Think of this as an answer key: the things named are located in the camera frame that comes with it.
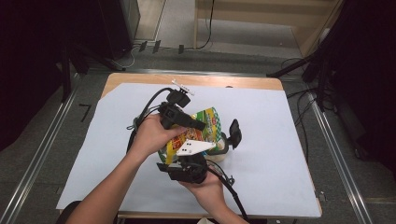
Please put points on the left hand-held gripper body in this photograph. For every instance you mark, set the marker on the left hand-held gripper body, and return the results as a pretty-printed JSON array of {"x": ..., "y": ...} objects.
[{"x": 169, "y": 113}]

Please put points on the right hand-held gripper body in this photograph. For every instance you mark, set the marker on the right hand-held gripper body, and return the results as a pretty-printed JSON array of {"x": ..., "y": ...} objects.
[{"x": 190, "y": 171}]

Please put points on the yellow refill pouch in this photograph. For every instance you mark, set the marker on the yellow refill pouch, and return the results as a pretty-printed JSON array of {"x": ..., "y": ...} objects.
[{"x": 211, "y": 121}]

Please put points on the person's right hand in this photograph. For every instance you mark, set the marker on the person's right hand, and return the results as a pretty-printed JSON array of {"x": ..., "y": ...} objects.
[{"x": 211, "y": 193}]

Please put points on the person's left hand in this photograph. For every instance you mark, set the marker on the person's left hand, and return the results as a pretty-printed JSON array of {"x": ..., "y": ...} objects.
[{"x": 149, "y": 137}]

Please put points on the wooden table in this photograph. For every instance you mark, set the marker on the wooden table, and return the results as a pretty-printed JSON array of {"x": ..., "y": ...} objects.
[{"x": 218, "y": 79}]

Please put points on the white crumpled object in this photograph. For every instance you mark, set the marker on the white crumpled object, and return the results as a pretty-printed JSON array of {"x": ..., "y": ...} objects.
[{"x": 206, "y": 221}]

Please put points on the black tape strip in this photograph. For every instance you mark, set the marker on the black tape strip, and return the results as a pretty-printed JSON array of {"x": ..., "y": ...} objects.
[
  {"x": 156, "y": 46},
  {"x": 181, "y": 49},
  {"x": 142, "y": 46}
]

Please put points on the white paper sheet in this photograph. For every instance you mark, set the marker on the white paper sheet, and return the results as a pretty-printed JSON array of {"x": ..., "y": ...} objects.
[{"x": 264, "y": 140}]

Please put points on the black cabinet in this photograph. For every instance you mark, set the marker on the black cabinet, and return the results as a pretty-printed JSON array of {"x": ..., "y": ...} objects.
[{"x": 115, "y": 28}]

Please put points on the black tripod stand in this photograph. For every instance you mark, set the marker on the black tripod stand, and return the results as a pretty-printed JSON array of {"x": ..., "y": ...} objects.
[
  {"x": 66, "y": 81},
  {"x": 289, "y": 67}
]

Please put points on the dark curtain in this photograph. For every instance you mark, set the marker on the dark curtain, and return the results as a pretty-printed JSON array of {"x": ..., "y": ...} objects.
[
  {"x": 373, "y": 77},
  {"x": 28, "y": 62}
]

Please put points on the metal floor rail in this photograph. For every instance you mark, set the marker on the metal floor rail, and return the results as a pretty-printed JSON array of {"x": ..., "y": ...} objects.
[
  {"x": 42, "y": 149},
  {"x": 338, "y": 155}
]

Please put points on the light wooden frame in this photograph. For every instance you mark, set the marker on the light wooden frame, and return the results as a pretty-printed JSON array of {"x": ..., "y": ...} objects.
[{"x": 249, "y": 12}]

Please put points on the small grey floor bracket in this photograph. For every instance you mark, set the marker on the small grey floor bracket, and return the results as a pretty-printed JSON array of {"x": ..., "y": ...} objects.
[{"x": 322, "y": 197}]

